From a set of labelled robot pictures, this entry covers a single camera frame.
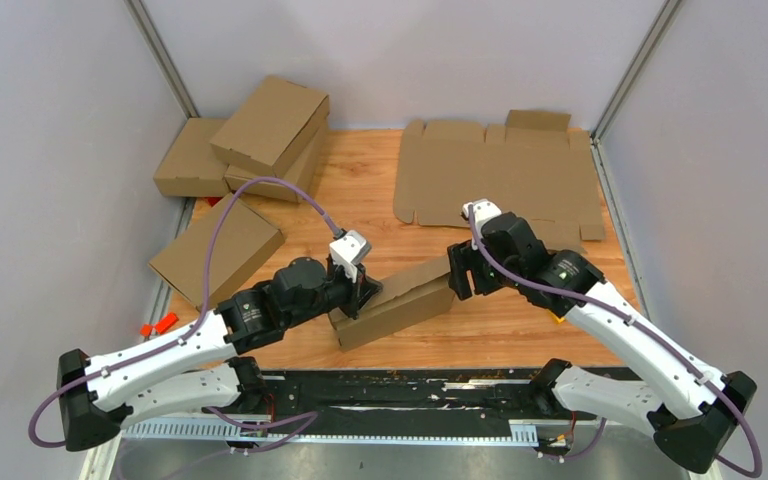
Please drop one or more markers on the flat cardboard sheet underneath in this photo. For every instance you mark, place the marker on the flat cardboard sheet underneath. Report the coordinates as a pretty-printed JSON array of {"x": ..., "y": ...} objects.
[{"x": 534, "y": 165}]

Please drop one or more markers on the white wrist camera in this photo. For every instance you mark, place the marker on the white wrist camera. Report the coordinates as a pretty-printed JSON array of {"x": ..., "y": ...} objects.
[
  {"x": 348, "y": 251},
  {"x": 477, "y": 213}
]

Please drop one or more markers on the right aluminium corner post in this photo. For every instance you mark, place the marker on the right aluminium corner post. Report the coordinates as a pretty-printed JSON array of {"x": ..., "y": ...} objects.
[{"x": 652, "y": 39}]

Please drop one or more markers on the red object under boxes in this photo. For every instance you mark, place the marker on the red object under boxes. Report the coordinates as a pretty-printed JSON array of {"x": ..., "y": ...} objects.
[{"x": 212, "y": 201}]

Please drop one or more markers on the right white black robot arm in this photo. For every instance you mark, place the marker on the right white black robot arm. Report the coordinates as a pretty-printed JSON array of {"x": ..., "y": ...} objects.
[{"x": 689, "y": 408}]

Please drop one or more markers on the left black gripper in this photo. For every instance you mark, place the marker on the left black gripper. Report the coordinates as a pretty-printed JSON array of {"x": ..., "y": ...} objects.
[{"x": 361, "y": 292}]

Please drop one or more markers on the aluminium slotted rail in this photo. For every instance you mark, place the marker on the aluminium slotted rail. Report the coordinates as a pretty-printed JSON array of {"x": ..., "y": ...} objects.
[{"x": 210, "y": 428}]

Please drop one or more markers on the left aluminium corner post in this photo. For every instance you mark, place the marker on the left aluminium corner post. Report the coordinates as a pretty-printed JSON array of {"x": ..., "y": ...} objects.
[{"x": 147, "y": 28}]

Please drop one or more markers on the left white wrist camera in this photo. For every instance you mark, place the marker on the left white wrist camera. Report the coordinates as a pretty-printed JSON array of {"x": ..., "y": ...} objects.
[{"x": 348, "y": 251}]

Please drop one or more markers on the aluminium corner post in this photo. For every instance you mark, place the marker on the aluminium corner post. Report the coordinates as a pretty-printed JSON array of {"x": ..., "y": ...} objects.
[
  {"x": 652, "y": 39},
  {"x": 147, "y": 28}
]

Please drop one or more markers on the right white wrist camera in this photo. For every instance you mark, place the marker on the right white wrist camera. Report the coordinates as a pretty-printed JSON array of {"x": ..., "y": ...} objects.
[{"x": 477, "y": 213}]

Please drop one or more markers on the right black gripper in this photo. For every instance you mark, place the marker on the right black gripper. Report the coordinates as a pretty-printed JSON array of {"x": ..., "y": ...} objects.
[{"x": 462, "y": 258}]

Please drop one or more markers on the cardboard box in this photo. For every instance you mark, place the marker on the cardboard box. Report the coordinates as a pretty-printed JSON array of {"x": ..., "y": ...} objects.
[
  {"x": 301, "y": 173},
  {"x": 268, "y": 132},
  {"x": 407, "y": 298},
  {"x": 190, "y": 167},
  {"x": 223, "y": 249}
]

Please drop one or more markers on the orange plastic clip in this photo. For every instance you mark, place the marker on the orange plastic clip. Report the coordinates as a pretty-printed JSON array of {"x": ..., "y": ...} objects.
[{"x": 160, "y": 327}]

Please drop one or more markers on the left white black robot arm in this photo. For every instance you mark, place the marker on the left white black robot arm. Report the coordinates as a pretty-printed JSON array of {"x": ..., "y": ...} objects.
[{"x": 197, "y": 365}]

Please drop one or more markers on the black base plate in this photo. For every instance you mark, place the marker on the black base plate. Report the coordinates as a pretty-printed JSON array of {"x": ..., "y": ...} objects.
[{"x": 448, "y": 402}]

